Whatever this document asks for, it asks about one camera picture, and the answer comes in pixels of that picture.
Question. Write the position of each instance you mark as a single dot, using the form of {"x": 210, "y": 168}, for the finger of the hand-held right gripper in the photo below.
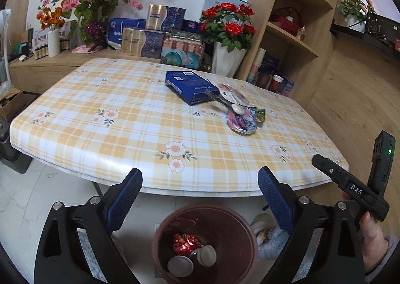
{"x": 326, "y": 169}

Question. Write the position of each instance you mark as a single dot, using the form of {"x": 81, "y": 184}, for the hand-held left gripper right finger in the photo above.
{"x": 276, "y": 199}

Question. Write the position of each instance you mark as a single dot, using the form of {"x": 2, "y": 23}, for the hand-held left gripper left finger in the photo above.
{"x": 123, "y": 199}

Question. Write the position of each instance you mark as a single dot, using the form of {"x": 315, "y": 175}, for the maroon plastic bin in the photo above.
{"x": 231, "y": 231}

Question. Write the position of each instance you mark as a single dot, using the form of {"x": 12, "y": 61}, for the red snack bag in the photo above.
{"x": 186, "y": 244}

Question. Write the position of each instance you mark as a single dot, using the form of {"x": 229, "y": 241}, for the green snack packet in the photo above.
{"x": 260, "y": 114}

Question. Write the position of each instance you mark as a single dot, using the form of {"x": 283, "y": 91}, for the white round plastic lid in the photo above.
{"x": 180, "y": 266}

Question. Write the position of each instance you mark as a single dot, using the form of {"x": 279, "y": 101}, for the white paper cup green band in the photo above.
{"x": 206, "y": 256}

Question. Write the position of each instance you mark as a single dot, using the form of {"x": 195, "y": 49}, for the small white oval lid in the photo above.
{"x": 237, "y": 109}

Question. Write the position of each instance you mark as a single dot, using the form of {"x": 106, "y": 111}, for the blue labelled plastic box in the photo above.
{"x": 190, "y": 85}

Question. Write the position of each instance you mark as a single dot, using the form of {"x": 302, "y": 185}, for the person's right forearm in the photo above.
{"x": 387, "y": 259}

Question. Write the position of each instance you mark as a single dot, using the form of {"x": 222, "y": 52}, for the person's right hand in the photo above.
{"x": 373, "y": 237}

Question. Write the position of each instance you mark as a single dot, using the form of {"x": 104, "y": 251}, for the fuzzy slipper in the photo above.
{"x": 270, "y": 237}

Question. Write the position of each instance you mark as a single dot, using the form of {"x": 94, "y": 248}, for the plaid floral tablecloth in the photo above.
{"x": 125, "y": 121}

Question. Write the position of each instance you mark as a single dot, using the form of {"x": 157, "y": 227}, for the small purple box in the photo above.
{"x": 288, "y": 87}

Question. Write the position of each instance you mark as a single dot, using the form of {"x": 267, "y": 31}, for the brown tumbler with paper cup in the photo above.
{"x": 276, "y": 83}

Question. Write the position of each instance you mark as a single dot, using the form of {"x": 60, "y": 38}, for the dark blue printed box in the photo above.
{"x": 272, "y": 64}

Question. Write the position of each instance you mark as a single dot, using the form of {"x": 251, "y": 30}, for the black crate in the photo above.
{"x": 14, "y": 149}

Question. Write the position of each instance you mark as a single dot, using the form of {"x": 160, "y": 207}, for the stack of pastel cups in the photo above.
{"x": 254, "y": 67}

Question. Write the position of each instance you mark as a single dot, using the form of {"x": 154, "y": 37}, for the small glass bottle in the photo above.
{"x": 302, "y": 34}

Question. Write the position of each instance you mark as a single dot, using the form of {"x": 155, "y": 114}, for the cardboard box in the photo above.
{"x": 11, "y": 104}

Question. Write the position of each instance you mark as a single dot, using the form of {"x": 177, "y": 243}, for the white ribbed vase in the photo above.
{"x": 228, "y": 59}

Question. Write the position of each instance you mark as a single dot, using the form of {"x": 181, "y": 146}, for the black monitor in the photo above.
{"x": 386, "y": 32}

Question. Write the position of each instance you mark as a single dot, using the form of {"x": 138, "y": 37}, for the wooden low cabinet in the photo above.
{"x": 47, "y": 71}

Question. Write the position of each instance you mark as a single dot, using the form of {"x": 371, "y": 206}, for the red basket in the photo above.
{"x": 286, "y": 23}

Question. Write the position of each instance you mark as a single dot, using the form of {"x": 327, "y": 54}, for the pink cloth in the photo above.
{"x": 84, "y": 49}

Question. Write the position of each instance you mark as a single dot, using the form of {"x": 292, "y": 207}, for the gold blue gift box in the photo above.
{"x": 143, "y": 43}
{"x": 164, "y": 17}

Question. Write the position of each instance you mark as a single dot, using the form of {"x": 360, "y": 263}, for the pink rose potted plant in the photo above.
{"x": 356, "y": 10}

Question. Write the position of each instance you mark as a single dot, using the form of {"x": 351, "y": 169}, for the row of small brown bottles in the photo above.
{"x": 47, "y": 51}

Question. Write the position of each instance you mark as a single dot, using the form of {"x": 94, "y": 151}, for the blue white carton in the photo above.
{"x": 120, "y": 31}

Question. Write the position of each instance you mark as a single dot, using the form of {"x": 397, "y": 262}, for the white slim vase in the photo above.
{"x": 53, "y": 43}

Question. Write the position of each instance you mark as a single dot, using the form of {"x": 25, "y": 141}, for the small purple flowers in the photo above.
{"x": 93, "y": 31}

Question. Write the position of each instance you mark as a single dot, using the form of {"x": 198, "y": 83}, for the red rose bouquet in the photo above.
{"x": 228, "y": 25}

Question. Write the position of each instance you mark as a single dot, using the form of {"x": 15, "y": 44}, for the dark green box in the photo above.
{"x": 187, "y": 35}

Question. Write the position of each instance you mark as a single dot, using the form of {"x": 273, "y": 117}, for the small blue box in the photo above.
{"x": 190, "y": 25}

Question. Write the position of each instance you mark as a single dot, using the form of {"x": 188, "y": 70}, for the brown paper bag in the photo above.
{"x": 26, "y": 39}

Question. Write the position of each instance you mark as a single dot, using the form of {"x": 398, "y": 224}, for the orange artificial flowers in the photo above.
{"x": 50, "y": 18}

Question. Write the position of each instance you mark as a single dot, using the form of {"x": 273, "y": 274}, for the white desk fan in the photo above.
{"x": 4, "y": 37}

